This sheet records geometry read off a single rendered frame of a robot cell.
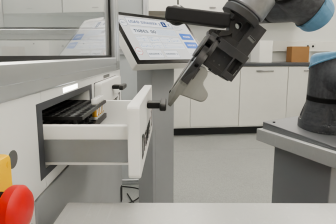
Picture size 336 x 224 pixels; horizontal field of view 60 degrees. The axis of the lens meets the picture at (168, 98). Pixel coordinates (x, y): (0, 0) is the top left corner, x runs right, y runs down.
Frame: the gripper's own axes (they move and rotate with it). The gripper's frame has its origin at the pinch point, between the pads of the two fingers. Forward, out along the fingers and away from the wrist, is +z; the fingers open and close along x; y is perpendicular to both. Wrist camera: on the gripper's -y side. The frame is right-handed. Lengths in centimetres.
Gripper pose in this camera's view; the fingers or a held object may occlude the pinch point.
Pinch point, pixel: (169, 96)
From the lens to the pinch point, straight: 55.1
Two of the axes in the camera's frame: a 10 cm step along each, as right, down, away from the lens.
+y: 8.2, 5.7, 0.8
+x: 0.1, -1.5, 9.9
